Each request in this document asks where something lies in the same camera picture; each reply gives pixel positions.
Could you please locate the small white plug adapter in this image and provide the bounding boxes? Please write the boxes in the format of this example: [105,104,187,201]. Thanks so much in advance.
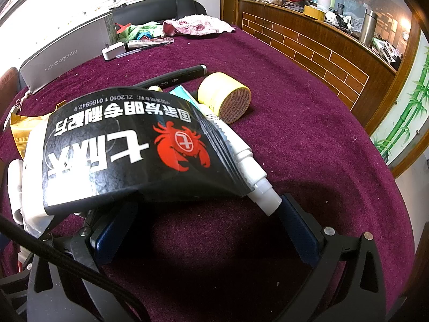
[101,41,126,61]

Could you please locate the stack of papers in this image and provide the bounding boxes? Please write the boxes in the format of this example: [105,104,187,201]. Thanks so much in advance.
[372,37,403,71]

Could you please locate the teal packet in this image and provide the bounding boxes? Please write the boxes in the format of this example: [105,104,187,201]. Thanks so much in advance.
[168,85,208,115]

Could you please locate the black braided cable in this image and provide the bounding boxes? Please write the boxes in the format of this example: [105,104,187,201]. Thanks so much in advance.
[0,213,151,322]

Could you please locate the frosted glass partition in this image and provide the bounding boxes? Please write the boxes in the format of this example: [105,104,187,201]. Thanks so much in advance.
[335,0,421,71]

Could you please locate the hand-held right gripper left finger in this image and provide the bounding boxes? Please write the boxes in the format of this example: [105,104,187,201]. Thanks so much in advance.
[27,201,151,322]

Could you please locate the patterned flat box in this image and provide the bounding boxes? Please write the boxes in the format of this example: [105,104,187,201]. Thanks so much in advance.
[127,38,175,49]

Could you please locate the black pen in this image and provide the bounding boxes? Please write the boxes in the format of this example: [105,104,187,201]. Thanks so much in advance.
[116,46,151,57]

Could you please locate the yellow box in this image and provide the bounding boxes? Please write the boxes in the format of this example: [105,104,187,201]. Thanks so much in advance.
[303,6,326,21]

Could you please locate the pink cloth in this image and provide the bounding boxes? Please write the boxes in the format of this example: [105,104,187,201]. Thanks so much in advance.
[162,14,237,37]

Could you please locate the black marker olive cap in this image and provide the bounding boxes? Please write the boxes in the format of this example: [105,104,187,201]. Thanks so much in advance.
[132,64,206,89]

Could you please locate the black leather sofa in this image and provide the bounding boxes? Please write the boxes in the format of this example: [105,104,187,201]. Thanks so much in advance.
[110,0,206,27]

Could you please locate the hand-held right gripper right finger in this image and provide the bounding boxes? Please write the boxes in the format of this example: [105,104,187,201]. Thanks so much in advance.
[278,193,408,322]

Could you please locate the white nozzle tube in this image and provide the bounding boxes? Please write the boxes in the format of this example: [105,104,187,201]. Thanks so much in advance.
[201,112,282,216]

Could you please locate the wooden brick-pattern counter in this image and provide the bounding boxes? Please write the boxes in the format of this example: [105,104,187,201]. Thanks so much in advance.
[235,0,398,135]

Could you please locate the steel thermos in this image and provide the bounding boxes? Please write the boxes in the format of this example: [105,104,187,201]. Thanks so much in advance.
[359,10,379,48]

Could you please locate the bamboo wall panel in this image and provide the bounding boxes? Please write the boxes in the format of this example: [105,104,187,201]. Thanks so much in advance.
[369,30,429,166]

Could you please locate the grey shoebox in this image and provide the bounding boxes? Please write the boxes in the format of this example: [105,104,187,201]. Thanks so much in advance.
[18,13,116,96]

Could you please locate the brown chair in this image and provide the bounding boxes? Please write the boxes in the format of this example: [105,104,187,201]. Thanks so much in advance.
[0,67,21,118]

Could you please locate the black packet red crab print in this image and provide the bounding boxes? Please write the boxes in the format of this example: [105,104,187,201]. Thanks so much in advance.
[25,87,253,237]

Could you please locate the gold foil packet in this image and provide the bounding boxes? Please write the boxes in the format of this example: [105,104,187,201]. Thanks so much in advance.
[9,102,68,160]

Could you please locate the green cloth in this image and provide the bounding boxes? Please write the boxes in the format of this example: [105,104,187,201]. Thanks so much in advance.
[116,21,165,42]

